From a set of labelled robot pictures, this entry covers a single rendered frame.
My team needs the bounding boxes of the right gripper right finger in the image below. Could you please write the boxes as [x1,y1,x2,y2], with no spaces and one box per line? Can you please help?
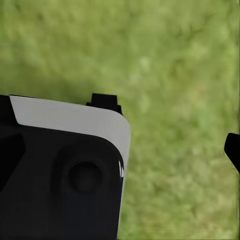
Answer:
[224,133,240,173]

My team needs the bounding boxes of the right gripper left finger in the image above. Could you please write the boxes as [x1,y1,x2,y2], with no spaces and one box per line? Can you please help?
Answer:
[0,133,26,193]

